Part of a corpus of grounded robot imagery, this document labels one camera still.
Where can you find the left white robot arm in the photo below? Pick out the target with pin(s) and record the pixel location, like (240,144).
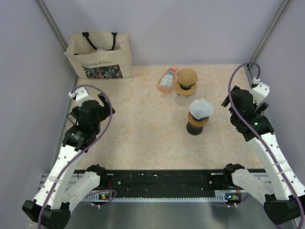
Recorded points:
(54,203)

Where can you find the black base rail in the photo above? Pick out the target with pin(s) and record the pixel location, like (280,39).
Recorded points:
(194,183)

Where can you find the white paper sheet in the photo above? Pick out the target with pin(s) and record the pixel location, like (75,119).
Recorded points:
(201,108)

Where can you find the small black barcode box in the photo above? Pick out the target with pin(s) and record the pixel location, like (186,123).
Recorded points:
(72,118)

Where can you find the pink detergent bottle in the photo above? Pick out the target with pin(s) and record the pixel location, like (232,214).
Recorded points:
(167,82)

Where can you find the dark carafe with red lid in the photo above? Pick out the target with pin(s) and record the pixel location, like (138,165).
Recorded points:
(194,130)

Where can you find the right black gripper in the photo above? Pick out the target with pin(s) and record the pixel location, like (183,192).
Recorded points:
(259,107)

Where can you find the brown paper coffee filter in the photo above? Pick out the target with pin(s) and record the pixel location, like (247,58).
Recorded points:
(187,77)

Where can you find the clear glass carafe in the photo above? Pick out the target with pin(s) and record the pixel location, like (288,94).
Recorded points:
(182,100)

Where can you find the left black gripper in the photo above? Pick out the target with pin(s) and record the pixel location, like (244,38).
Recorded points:
(106,109)

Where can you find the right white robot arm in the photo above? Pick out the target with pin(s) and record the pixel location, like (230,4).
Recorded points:
(283,198)

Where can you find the beige canvas tote bag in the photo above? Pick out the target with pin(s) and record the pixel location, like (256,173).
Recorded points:
(101,55)

